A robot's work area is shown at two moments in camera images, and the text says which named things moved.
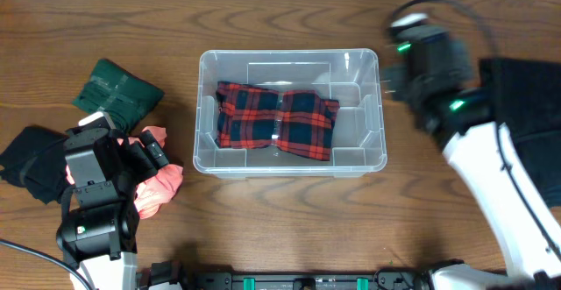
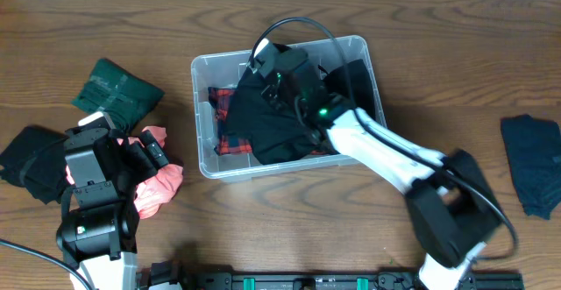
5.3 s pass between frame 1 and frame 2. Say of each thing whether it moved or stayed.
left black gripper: stayed
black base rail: stayed
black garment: moved
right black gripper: moved
